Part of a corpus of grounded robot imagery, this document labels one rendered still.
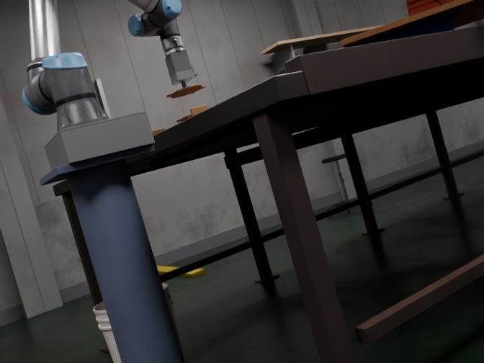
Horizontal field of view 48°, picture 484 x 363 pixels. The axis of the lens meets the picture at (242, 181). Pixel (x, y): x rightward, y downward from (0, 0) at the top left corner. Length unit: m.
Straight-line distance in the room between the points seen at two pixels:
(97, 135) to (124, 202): 0.20
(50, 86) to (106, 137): 0.25
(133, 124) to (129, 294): 0.46
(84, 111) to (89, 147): 0.14
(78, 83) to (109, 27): 4.07
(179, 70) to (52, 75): 0.57
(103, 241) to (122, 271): 0.10
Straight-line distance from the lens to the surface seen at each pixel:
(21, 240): 4.95
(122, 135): 1.48
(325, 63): 1.30
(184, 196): 5.48
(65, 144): 1.44
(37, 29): 1.79
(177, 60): 2.02
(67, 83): 1.58
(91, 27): 5.58
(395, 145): 7.23
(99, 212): 1.52
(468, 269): 1.74
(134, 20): 1.99
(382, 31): 1.79
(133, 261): 1.53
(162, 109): 5.56
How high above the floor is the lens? 0.75
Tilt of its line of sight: 2 degrees down
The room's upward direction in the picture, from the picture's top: 16 degrees counter-clockwise
